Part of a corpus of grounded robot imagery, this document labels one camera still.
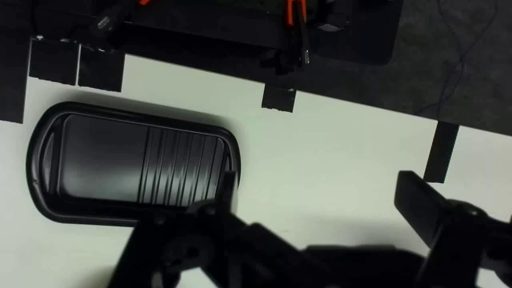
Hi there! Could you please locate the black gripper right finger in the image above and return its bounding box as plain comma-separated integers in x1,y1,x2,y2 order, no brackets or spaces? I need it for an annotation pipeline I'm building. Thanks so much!
392,168,512,288

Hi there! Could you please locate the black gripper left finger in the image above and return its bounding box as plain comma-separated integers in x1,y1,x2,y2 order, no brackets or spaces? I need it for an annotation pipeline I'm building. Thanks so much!
106,168,322,288

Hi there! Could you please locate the black ribbed grill tray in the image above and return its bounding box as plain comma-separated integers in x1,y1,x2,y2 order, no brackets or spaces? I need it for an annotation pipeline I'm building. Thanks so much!
24,101,244,227

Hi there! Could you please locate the thin black wire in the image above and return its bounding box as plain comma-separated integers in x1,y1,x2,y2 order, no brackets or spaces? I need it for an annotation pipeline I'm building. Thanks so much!
415,0,501,117

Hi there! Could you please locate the orange handled clamp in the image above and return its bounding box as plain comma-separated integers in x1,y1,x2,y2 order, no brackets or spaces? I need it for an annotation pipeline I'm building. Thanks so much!
277,0,314,73

